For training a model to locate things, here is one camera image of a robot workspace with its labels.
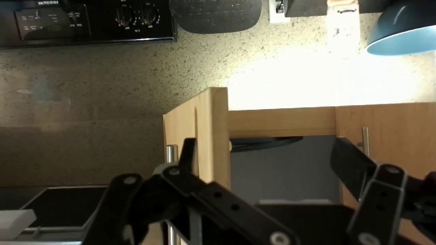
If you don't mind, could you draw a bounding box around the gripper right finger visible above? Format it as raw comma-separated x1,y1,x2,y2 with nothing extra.
330,137,436,245

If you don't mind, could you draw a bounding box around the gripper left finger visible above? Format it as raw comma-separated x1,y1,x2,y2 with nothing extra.
81,137,301,245

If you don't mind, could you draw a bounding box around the open wooden cabinet door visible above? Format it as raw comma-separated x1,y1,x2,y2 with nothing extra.
163,87,232,245

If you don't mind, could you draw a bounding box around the closed wooden cabinet door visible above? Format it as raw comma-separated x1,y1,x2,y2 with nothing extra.
335,103,436,245

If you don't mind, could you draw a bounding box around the black microwave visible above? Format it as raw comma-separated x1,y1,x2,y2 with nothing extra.
0,185,110,245

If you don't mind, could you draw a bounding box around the blue bowl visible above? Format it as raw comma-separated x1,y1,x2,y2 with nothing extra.
366,0,436,57

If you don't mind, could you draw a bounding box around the black stove knob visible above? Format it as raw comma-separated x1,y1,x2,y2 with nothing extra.
114,5,135,28
138,4,160,28

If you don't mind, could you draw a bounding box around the white block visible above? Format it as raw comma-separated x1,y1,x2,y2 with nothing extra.
0,209,37,241

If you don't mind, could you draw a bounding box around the black stove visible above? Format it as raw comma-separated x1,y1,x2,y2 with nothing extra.
0,0,178,49

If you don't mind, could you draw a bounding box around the black box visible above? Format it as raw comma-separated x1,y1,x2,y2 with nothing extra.
284,0,328,18

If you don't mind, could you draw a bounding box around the silver bar door handle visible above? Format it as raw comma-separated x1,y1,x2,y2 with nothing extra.
165,145,181,245
359,127,371,158

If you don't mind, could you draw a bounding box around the light wooden wall cabinet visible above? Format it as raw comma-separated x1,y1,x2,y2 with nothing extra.
163,87,436,245

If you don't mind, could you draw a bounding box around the white wall socket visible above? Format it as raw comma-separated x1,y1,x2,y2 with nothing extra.
268,0,291,23

